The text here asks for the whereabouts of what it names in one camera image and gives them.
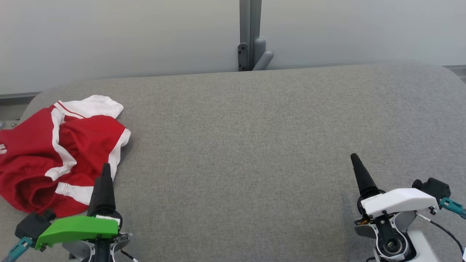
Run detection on teal right camera connector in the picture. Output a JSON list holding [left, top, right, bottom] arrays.
[[439, 196, 466, 220]]

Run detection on red shorts white side stripe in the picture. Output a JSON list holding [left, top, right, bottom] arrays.
[[0, 106, 131, 218]]

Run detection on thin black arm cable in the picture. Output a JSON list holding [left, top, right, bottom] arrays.
[[119, 249, 139, 262], [417, 213, 466, 262]]

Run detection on teal camera connector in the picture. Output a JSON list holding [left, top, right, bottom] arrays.
[[439, 196, 466, 220], [1, 236, 35, 262]]

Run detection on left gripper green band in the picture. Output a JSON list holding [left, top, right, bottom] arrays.
[[35, 163, 121, 252]]

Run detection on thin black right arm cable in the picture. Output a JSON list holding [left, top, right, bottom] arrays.
[[417, 213, 466, 262]]

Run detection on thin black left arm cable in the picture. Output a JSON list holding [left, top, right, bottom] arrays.
[[119, 249, 139, 262]]

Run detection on teal left camera connector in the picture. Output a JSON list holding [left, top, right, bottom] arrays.
[[1, 236, 35, 262]]

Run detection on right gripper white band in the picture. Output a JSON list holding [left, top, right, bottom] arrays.
[[350, 153, 439, 219]]

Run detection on grey cylindrical door handle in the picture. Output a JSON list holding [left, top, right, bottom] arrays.
[[252, 37, 274, 71]]

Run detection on grey fabric sofa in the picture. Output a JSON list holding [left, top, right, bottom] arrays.
[[0, 64, 466, 262]]

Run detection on dark hinge plate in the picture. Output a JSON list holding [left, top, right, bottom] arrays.
[[237, 43, 250, 72]]

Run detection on grey wall baseboard rail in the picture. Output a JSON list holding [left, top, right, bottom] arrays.
[[441, 64, 466, 78], [0, 91, 46, 107]]

